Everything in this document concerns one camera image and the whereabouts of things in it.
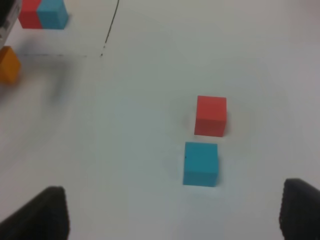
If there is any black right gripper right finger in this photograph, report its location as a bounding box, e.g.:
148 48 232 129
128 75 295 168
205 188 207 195
279 178 320 240

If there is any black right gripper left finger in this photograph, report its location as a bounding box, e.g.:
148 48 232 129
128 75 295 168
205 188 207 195
0 186 70 240

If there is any orange block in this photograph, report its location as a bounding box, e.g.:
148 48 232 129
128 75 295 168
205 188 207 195
0 46 21 85

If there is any red template block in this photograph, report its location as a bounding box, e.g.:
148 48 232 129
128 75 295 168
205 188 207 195
18 0 42 29

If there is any blue template block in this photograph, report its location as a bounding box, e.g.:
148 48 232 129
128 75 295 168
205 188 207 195
36 0 69 30

